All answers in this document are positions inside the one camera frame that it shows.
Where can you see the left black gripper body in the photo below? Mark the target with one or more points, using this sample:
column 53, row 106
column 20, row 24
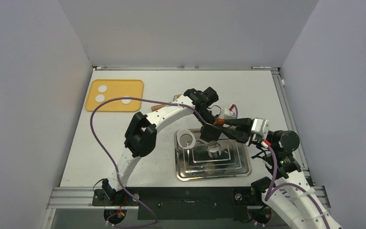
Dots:
column 207, row 117

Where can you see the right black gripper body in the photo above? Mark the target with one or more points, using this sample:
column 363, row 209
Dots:
column 246, row 132

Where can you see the metal ring cutter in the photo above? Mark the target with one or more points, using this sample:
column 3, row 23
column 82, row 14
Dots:
column 214, row 150

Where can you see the white dough piece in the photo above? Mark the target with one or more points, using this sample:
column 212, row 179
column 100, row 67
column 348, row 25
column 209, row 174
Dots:
column 185, row 139

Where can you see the wooden rolling pin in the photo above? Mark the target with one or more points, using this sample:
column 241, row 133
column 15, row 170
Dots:
column 159, row 106

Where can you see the stainless steel tray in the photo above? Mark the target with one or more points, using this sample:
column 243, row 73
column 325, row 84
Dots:
column 195, row 163

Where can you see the scraper with red handle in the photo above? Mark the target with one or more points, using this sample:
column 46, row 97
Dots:
column 212, row 132

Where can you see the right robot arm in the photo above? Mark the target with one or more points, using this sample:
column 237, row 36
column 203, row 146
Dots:
column 287, row 192

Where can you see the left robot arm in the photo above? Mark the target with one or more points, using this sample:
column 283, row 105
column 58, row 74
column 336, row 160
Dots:
column 141, row 134

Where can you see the white dough disc right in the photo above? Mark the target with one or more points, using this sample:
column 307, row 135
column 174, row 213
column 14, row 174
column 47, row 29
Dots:
column 126, row 100

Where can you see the white dough disc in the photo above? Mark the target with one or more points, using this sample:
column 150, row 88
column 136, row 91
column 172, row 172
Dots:
column 100, row 98
column 102, row 88
column 126, row 100

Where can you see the white dough disc upper left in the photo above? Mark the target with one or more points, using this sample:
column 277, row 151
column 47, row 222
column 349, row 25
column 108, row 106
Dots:
column 102, row 88

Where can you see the white dough disc lower left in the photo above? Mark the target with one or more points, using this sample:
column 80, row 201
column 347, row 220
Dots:
column 100, row 98

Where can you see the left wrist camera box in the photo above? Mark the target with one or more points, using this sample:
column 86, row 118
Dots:
column 227, row 114

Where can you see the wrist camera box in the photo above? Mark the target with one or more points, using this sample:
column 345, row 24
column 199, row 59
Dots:
column 227, row 114
column 259, row 130

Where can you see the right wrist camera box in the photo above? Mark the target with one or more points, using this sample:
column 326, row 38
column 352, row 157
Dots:
column 259, row 130

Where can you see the aluminium frame rail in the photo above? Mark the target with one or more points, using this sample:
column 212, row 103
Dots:
column 290, row 122

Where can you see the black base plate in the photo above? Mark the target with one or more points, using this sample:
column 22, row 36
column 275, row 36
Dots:
column 192, row 203

